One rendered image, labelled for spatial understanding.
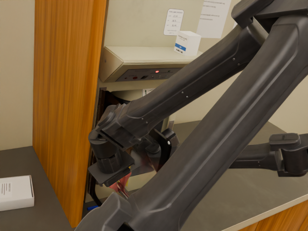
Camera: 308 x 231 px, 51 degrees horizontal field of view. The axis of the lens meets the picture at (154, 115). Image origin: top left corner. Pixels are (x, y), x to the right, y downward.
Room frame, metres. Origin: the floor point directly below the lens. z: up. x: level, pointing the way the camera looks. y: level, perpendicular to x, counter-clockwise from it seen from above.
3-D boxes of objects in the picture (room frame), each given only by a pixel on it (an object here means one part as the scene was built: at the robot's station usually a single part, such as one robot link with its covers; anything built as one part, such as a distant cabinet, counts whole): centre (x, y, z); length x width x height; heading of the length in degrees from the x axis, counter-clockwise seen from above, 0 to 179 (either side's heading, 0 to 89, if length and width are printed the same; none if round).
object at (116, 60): (0.90, 0.01, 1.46); 0.32 x 0.12 x 0.10; 128
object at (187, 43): (0.95, -0.05, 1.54); 0.05 x 0.05 x 0.06; 43
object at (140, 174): (0.73, 0.05, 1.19); 0.30 x 0.01 x 0.40; 43
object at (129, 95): (1.04, 0.09, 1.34); 0.18 x 0.18 x 0.05
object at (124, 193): (0.66, 0.02, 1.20); 0.10 x 0.05 x 0.03; 43
